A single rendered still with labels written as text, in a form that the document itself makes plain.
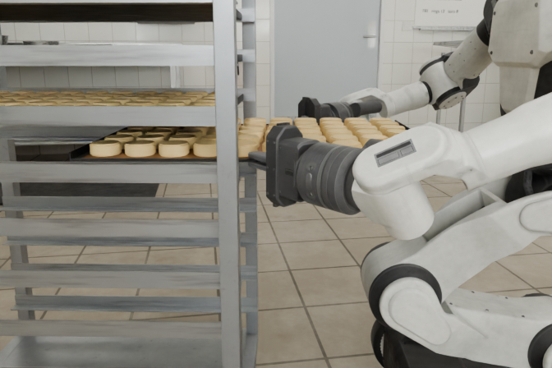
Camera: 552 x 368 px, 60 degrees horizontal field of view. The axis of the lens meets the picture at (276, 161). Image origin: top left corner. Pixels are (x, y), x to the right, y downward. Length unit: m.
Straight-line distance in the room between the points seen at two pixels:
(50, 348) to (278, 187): 0.89
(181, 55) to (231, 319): 0.42
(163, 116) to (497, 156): 0.47
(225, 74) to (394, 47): 4.23
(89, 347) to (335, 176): 0.94
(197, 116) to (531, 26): 0.59
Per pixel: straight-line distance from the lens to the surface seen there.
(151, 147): 0.81
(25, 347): 1.45
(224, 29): 0.70
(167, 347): 1.33
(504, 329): 1.13
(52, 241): 1.36
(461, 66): 1.34
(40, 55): 0.81
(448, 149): 0.55
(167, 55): 0.74
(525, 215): 0.99
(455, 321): 1.03
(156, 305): 1.35
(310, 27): 4.67
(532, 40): 0.95
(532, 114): 0.58
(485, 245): 1.02
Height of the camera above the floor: 0.87
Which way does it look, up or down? 12 degrees down
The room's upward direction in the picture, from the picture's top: straight up
